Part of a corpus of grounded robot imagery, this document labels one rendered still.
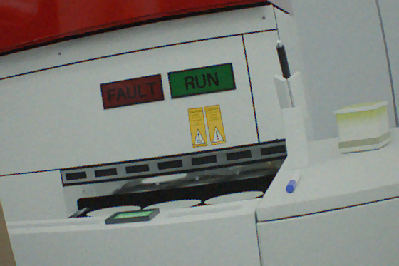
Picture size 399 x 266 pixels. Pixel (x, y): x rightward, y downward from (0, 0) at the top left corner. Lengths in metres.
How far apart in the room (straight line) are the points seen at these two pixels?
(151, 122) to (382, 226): 0.75
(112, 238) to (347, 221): 0.27
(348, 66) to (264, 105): 1.49
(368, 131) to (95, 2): 0.59
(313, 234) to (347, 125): 0.36
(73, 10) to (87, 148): 0.27
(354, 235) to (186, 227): 0.19
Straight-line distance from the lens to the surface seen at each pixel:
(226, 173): 1.58
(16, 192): 1.71
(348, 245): 0.96
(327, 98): 3.05
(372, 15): 3.05
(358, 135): 1.28
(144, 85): 1.60
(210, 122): 1.58
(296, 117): 1.21
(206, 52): 1.58
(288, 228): 0.95
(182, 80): 1.58
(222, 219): 0.96
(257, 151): 1.57
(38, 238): 1.02
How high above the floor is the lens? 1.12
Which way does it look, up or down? 3 degrees down
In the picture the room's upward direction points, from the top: 9 degrees counter-clockwise
